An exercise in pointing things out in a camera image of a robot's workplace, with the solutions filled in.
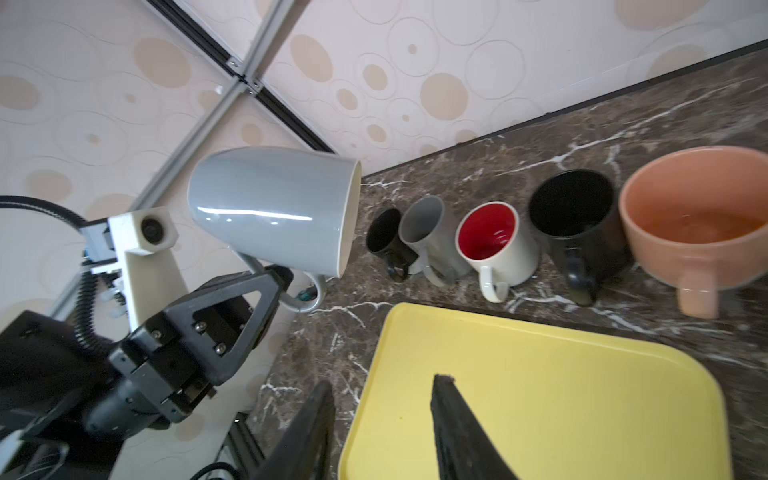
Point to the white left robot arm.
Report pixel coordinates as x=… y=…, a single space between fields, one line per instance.
x=51 y=369

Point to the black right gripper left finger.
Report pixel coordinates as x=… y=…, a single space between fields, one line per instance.
x=305 y=448

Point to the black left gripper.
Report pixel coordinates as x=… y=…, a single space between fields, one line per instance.
x=168 y=365

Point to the yellow plastic tray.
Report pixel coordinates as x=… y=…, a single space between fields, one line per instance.
x=556 y=403

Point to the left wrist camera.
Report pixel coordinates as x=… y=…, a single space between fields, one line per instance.
x=138 y=247

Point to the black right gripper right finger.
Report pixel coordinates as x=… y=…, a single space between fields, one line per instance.
x=464 y=451

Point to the white mug front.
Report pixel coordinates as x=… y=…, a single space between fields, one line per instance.
x=493 y=239

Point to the horizontal aluminium frame bar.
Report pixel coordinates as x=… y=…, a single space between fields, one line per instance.
x=269 y=38

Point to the left aluminium frame bar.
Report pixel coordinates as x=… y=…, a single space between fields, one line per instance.
x=166 y=185

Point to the grey mug back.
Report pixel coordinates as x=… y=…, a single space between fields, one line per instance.
x=291 y=208

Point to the pink cream mug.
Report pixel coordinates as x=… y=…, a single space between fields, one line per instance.
x=696 y=220

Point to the tall grey mug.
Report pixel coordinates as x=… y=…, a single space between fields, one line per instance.
x=428 y=227

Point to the black mug white bottom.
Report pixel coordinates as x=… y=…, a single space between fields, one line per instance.
x=383 y=241

